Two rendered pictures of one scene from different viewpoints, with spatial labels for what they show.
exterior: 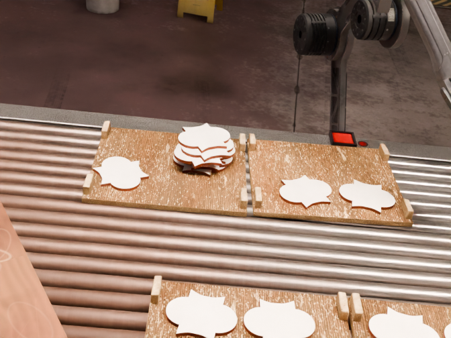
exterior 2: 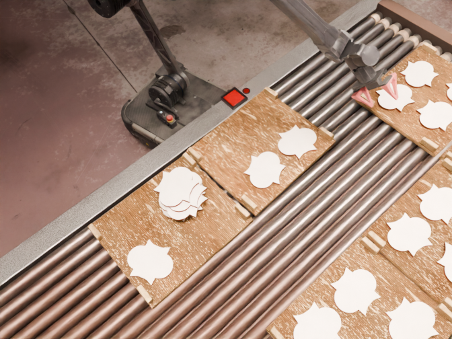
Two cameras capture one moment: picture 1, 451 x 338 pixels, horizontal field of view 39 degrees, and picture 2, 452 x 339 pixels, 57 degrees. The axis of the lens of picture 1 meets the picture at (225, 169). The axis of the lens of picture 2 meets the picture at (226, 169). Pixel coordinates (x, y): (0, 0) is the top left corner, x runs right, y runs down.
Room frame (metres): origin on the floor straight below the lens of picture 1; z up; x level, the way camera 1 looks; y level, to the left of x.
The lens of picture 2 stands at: (0.87, 0.30, 2.18)
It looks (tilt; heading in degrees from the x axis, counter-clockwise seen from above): 59 degrees down; 326
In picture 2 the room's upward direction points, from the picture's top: 5 degrees counter-clockwise
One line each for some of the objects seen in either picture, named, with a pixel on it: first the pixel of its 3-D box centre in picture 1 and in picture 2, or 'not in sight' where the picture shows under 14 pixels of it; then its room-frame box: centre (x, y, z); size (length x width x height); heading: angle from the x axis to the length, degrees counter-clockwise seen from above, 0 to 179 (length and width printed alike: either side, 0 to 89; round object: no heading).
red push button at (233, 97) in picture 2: (342, 139); (234, 98); (1.72, -0.35, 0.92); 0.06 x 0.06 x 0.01; 3
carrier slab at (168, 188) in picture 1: (170, 168); (170, 224); (1.44, 0.15, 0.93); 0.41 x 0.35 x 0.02; 94
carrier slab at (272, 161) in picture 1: (323, 180); (260, 146); (1.48, -0.27, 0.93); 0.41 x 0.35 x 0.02; 95
